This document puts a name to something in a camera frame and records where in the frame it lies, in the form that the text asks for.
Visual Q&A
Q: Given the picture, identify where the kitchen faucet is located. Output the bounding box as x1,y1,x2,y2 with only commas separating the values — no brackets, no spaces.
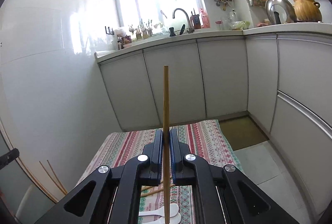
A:
172,8,195,34

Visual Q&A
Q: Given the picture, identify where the patterned red green tablecloth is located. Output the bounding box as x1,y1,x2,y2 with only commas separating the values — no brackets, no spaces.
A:
79,120,242,223

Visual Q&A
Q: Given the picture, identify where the white rice paddle lower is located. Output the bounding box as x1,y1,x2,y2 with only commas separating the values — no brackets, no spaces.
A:
143,213,182,224

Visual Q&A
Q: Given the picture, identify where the steel pot lid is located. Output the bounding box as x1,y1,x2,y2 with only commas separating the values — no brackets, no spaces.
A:
265,0,297,25

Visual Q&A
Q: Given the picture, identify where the brown clay pot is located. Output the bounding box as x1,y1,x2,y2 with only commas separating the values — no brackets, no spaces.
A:
293,0,322,22

